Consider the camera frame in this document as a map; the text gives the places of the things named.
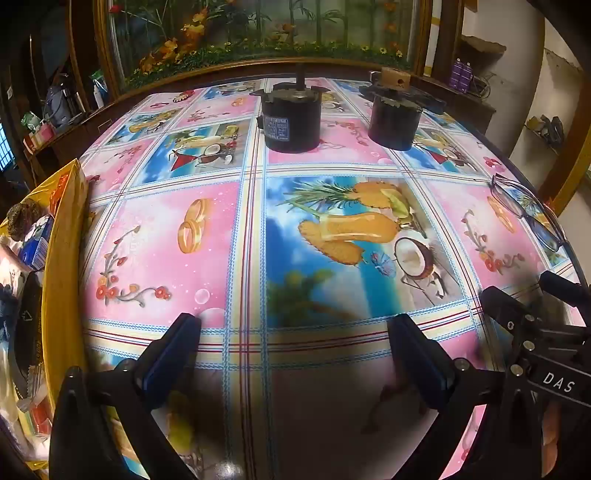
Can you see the grey blue thermos jug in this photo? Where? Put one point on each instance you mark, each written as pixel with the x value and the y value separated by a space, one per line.
pixel 62 101

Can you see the tools on floor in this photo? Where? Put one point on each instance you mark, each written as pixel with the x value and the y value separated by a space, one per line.
pixel 547 129

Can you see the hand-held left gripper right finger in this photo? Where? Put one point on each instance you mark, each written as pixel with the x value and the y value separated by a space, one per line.
pixel 411 355

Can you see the brown speckled scrunchie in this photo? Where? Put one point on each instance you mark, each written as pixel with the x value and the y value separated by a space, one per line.
pixel 25 219

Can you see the dark framed eyeglasses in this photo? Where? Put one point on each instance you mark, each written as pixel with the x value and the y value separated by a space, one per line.
pixel 538 217

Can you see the dark wooden cabinet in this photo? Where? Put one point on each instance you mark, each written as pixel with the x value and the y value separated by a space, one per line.
pixel 27 69

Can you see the fruit printed tablecloth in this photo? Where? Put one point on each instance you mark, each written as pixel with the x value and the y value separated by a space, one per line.
pixel 323 300

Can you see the framed floral glass panel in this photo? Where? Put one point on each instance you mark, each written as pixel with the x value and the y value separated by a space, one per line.
pixel 258 32

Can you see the green packets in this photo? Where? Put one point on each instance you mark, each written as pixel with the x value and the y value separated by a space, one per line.
pixel 30 122

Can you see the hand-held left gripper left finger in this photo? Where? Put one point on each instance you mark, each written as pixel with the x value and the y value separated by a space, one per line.
pixel 182 344

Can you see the purple bottles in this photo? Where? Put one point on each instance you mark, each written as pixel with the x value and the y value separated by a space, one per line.
pixel 461 76

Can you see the black motor with wooden block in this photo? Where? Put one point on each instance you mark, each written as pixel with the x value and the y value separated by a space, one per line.
pixel 395 122

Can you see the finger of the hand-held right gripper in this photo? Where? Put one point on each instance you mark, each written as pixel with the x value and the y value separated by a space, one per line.
pixel 565 288
pixel 503 309

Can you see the person's right hand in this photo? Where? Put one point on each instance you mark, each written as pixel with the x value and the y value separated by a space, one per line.
pixel 555 441

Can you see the black motor with label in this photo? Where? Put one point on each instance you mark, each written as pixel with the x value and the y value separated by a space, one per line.
pixel 288 120

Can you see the white squeeze bottle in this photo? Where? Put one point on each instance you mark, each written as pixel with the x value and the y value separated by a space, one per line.
pixel 99 94

